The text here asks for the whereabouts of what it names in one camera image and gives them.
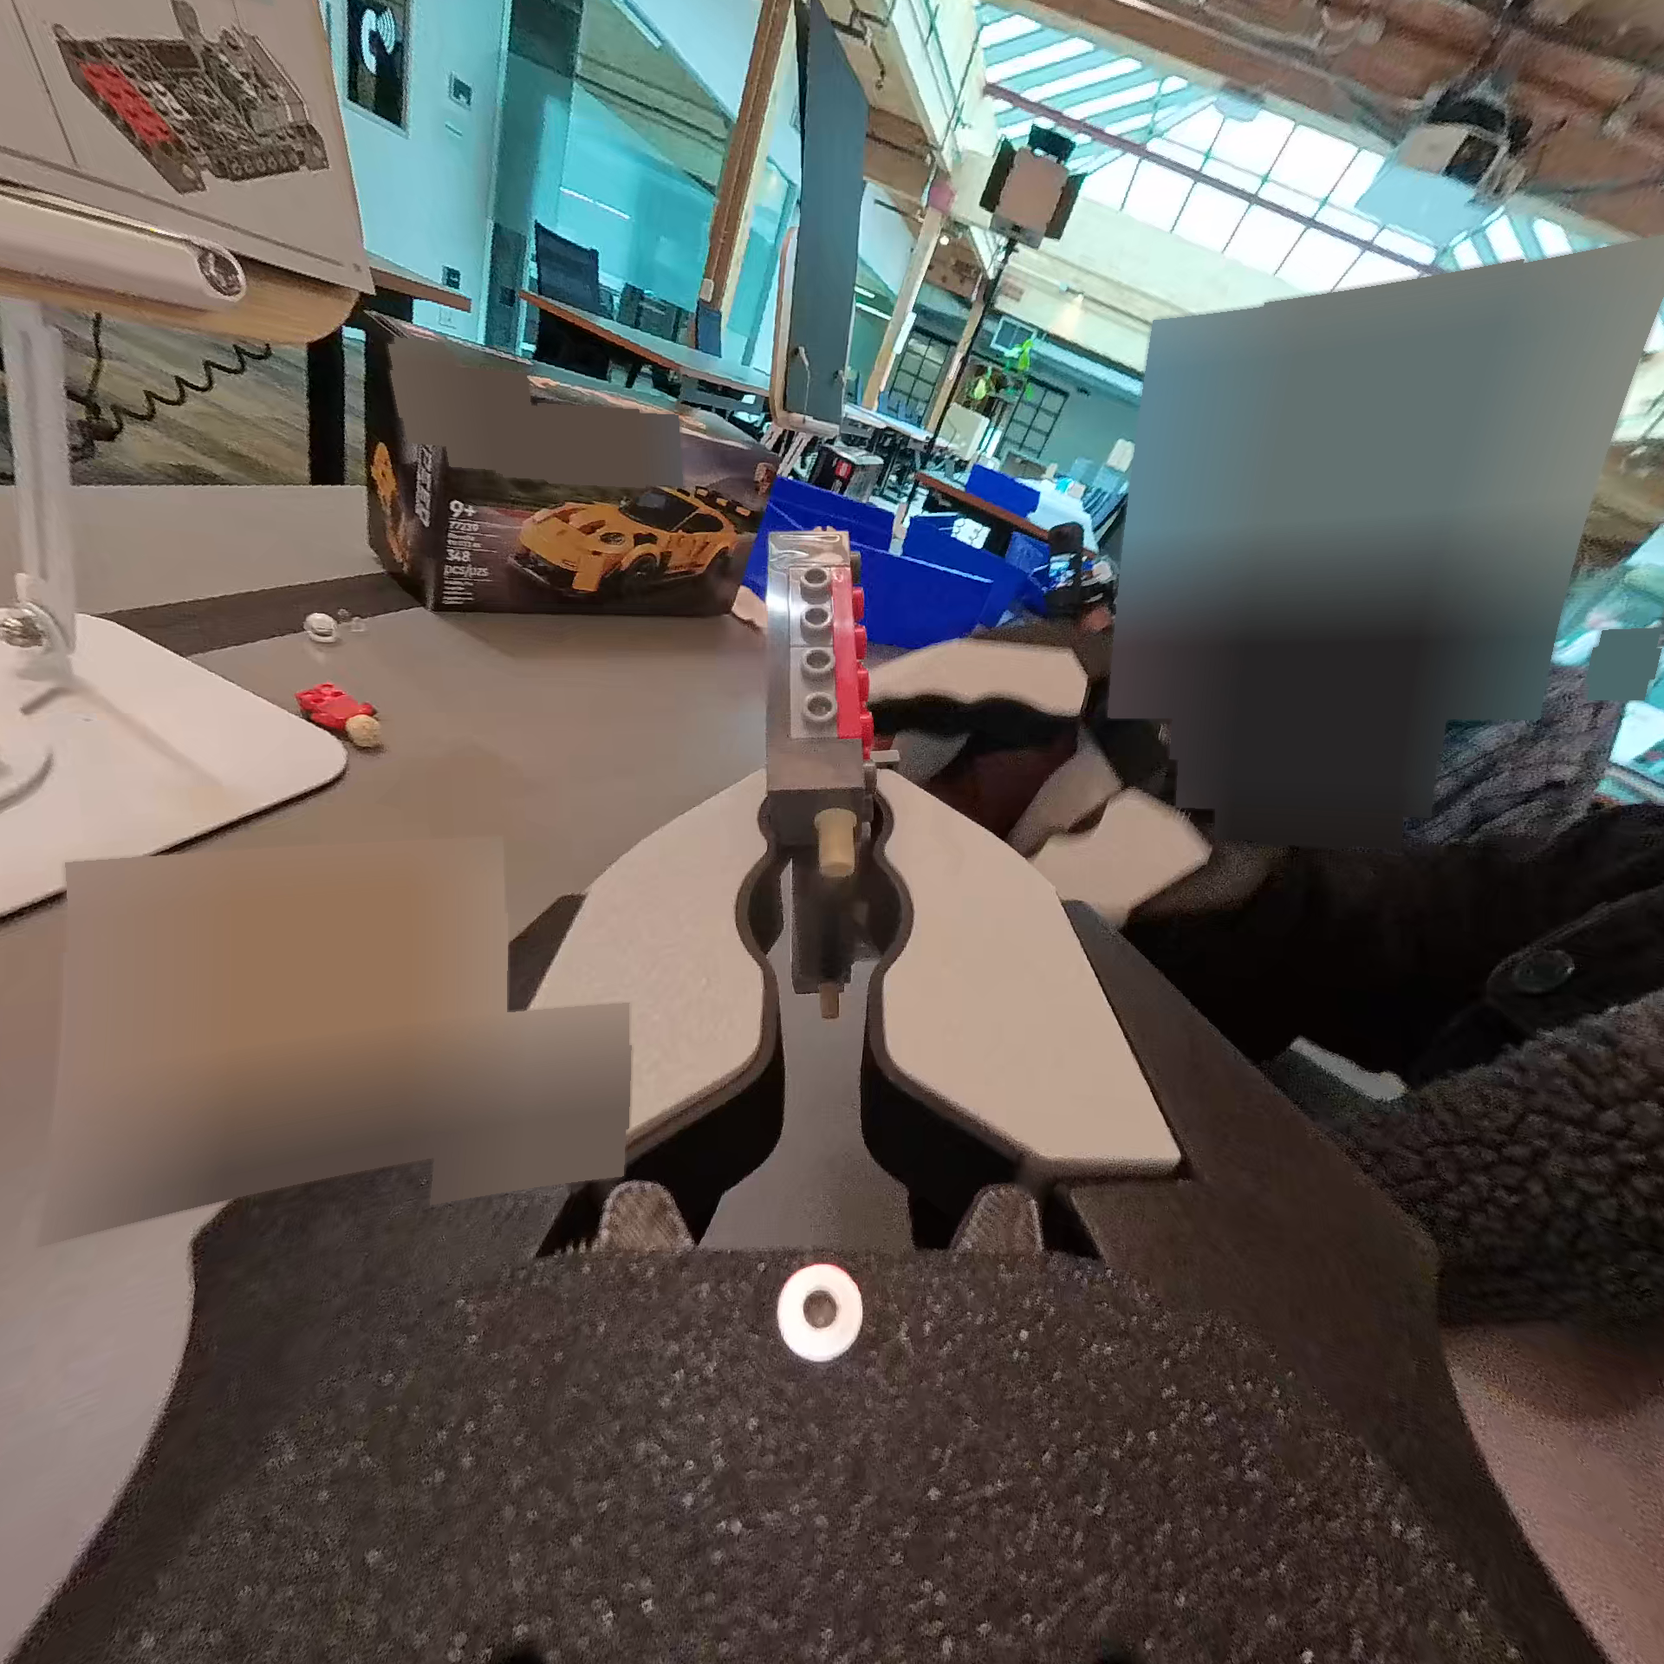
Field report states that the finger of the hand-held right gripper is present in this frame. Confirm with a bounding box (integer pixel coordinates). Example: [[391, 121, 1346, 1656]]
[[870, 638, 1096, 723], [1036, 787, 1213, 902]]

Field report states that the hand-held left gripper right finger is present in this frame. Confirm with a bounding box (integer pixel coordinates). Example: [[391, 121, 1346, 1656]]
[[861, 783, 1187, 1185]]

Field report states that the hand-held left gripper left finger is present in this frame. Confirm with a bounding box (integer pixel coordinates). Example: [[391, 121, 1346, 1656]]
[[529, 779, 798, 1173]]

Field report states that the toy brick car model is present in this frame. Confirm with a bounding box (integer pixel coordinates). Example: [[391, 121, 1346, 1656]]
[[761, 522, 904, 1023]]

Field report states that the white book stand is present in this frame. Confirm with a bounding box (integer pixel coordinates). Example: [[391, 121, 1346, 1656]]
[[0, 163, 380, 912]]

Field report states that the instruction booklet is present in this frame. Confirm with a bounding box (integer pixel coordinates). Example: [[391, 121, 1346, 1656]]
[[0, 0, 369, 292]]

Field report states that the wooden-top background desk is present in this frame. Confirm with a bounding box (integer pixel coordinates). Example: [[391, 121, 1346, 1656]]
[[515, 292, 785, 402]]

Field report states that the green potted plant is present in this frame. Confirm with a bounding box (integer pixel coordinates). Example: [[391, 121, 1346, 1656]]
[[966, 339, 1041, 415]]

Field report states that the black toy car set box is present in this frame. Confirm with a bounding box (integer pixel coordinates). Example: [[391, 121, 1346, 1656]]
[[366, 314, 785, 619]]

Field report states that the studio light panel on stand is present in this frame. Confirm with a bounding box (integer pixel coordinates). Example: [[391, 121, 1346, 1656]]
[[959, 123, 1087, 442]]

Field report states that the black fleece-lined jacket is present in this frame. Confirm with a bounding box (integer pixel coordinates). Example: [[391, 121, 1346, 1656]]
[[892, 703, 1664, 1335]]

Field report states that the black office chair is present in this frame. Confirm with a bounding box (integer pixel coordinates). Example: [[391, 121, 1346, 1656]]
[[529, 221, 608, 380]]

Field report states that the grey ceiling-mounted device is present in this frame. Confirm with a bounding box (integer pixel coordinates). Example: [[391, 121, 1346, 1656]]
[[1399, 77, 1547, 197]]

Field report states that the black coiled cable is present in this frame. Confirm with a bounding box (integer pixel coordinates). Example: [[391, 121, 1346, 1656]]
[[72, 339, 270, 459]]

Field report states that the black and white wall sign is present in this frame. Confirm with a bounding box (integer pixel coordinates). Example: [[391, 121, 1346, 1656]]
[[344, 0, 417, 123]]

